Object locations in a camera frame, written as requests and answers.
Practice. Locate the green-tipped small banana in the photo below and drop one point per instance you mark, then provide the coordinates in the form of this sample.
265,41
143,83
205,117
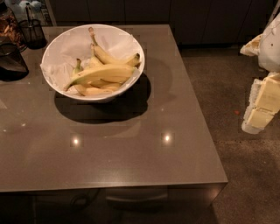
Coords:
78,68

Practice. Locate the white paper bowl liner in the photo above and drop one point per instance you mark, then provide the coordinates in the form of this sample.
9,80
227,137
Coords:
93,62

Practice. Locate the small middle banana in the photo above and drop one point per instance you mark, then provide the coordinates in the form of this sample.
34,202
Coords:
94,61

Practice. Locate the white bowl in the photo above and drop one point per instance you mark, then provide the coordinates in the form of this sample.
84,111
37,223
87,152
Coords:
60,57

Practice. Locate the dark glass jar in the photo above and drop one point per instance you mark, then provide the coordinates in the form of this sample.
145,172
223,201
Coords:
9,28

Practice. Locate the large front yellow banana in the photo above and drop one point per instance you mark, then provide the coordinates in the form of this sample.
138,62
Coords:
109,72

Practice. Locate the bottom yellow banana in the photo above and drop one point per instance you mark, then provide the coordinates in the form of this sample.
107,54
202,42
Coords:
89,90

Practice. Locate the black mesh basket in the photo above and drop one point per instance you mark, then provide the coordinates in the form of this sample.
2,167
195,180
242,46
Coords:
12,64

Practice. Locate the black mesh pen cup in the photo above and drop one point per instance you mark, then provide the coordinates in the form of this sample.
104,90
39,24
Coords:
32,31

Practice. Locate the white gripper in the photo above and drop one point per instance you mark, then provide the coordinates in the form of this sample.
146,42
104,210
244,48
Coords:
270,46

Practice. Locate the long-stemmed back banana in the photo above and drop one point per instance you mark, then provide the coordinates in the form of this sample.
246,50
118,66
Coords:
105,58

